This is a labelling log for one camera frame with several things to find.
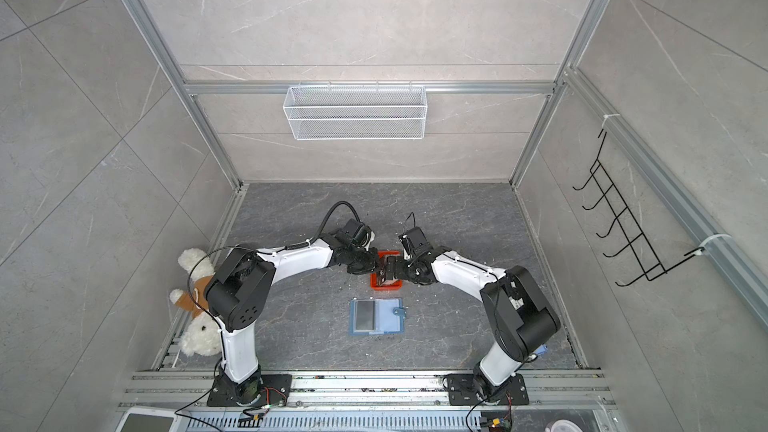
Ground red plastic tray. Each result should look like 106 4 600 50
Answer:
370 251 403 291

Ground blue leather card holder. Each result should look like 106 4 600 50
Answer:
349 298 406 336

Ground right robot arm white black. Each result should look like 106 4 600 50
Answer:
376 227 561 397

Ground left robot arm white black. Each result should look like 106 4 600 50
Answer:
204 219 378 385

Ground white plush bunny toy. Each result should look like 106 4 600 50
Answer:
169 248 222 357

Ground white tablet device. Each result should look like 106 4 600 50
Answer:
115 406 183 432

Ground white wire mesh basket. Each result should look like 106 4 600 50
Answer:
283 85 428 141

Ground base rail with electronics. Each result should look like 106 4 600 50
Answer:
119 369 625 431

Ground black wire hook rack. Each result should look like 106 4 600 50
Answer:
571 129 705 288

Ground aluminium frame rails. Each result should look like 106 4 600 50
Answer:
122 0 767 324

